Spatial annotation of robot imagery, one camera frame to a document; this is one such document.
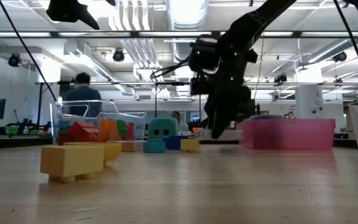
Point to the teal foam die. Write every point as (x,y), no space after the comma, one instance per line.
(163,127)

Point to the blue knobbed toy block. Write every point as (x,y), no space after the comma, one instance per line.
(174,143)

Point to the black light strip beam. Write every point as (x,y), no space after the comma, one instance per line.
(135,34)

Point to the black aluminium table frame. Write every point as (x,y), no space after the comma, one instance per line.
(17,142)

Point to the white column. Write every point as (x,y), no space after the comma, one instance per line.
(309,102)

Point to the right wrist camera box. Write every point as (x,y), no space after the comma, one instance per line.
(199,86)

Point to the clear plastic bin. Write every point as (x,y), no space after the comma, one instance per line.
(135,124)

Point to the green crate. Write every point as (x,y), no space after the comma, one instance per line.
(12,130)

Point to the green knobbed toy block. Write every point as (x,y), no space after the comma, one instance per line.
(121,127)

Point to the silver air duct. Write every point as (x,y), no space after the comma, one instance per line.
(186,18)

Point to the yellow small toy brick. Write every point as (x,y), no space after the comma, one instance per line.
(71,161)
(190,145)

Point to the orange white card box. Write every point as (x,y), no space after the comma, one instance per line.
(129,146)

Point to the cyan toy brick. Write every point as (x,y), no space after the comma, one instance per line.
(154,147)
(64,127)

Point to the small dark red brick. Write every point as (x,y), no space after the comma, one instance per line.
(62,139)

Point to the orange toy block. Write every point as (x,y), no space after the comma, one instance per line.
(108,129)

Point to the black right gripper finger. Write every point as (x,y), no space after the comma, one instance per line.
(219,119)

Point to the pink plastic bin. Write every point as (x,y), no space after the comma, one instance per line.
(306,132)

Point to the black spotlight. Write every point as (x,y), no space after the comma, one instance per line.
(280,78)
(14,60)
(118,55)
(340,56)

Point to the person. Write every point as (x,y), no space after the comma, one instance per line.
(82,93)
(176,116)

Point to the orange-yellow six-stud brick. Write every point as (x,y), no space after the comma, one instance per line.
(112,152)

